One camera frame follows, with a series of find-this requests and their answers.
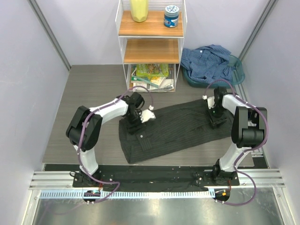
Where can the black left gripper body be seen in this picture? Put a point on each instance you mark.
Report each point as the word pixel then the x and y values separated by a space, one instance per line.
pixel 133 122

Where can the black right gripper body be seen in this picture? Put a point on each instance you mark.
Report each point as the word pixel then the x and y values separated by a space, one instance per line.
pixel 216 115

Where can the black pinstripe long sleeve shirt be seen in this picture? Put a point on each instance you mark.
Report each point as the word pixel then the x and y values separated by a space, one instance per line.
pixel 175 128

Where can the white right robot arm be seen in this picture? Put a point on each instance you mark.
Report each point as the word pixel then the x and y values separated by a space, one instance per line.
pixel 249 131

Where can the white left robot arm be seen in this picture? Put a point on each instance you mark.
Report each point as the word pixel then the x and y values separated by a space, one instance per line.
pixel 84 128

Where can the stack of books and papers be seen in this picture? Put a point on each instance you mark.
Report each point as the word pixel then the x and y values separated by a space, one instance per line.
pixel 154 84

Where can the blue checked long sleeve shirt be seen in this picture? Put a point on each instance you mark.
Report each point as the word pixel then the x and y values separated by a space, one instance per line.
pixel 207 64

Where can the teal plastic basin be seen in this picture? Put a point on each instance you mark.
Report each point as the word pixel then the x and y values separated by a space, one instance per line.
pixel 238 75

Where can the blue lidded jar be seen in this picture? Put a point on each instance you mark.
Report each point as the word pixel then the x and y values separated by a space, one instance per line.
pixel 171 16

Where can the yellow vase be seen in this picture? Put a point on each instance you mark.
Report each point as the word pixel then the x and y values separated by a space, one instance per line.
pixel 139 10

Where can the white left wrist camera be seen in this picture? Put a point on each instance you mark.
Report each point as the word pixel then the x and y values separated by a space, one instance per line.
pixel 147 115

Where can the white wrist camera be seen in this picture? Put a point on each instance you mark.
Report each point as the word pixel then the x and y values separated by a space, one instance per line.
pixel 209 100
pixel 147 115

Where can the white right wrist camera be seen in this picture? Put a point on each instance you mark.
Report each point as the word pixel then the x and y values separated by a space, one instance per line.
pixel 209 100

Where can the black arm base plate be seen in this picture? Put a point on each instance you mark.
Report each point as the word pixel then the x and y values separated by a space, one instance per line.
pixel 137 178

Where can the white wire wooden shelf unit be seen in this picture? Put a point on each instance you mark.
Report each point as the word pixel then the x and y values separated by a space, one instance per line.
pixel 151 41

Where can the perforated metal rail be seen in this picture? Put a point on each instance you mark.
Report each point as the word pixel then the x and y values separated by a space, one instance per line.
pixel 93 194

